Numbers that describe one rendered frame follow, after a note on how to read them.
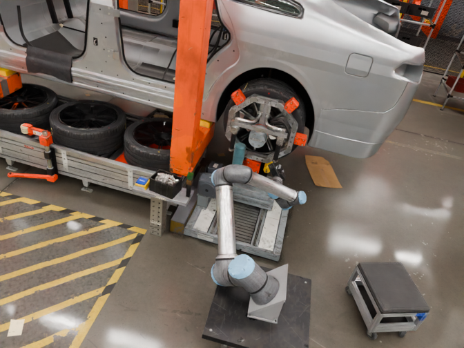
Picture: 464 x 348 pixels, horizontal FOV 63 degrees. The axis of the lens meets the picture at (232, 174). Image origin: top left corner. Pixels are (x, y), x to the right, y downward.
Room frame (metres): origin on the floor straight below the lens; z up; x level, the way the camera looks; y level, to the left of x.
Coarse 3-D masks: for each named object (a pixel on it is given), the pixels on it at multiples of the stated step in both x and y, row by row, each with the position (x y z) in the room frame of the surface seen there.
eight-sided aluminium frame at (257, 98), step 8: (256, 96) 2.64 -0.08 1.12; (264, 96) 2.67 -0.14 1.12; (240, 104) 2.64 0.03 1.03; (248, 104) 2.63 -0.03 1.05; (272, 104) 2.61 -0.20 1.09; (280, 104) 2.60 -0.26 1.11; (232, 112) 2.64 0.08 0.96; (288, 120) 2.59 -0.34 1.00; (296, 128) 2.58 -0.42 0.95; (288, 144) 2.58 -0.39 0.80; (248, 152) 2.66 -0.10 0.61; (280, 152) 2.59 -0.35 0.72; (288, 152) 2.58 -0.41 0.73; (256, 160) 2.61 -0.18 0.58; (264, 160) 2.60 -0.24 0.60
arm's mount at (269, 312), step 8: (272, 272) 1.59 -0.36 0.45; (280, 272) 1.56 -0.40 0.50; (280, 280) 1.49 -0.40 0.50; (280, 288) 1.43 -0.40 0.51; (280, 296) 1.37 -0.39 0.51; (256, 304) 1.38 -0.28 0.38; (264, 304) 1.36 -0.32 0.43; (272, 304) 1.34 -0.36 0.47; (280, 304) 1.34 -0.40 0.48; (248, 312) 1.35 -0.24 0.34; (256, 312) 1.35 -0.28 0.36; (264, 312) 1.35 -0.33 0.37; (272, 312) 1.35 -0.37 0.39; (264, 320) 1.34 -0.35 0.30; (272, 320) 1.34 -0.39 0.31
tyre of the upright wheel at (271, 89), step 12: (252, 84) 2.80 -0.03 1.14; (264, 84) 2.76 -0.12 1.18; (276, 84) 2.80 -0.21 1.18; (288, 84) 2.90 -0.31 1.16; (276, 96) 2.69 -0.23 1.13; (288, 96) 2.69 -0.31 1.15; (228, 108) 2.74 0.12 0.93; (300, 108) 2.72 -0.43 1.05; (300, 120) 2.66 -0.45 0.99; (300, 132) 2.65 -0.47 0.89
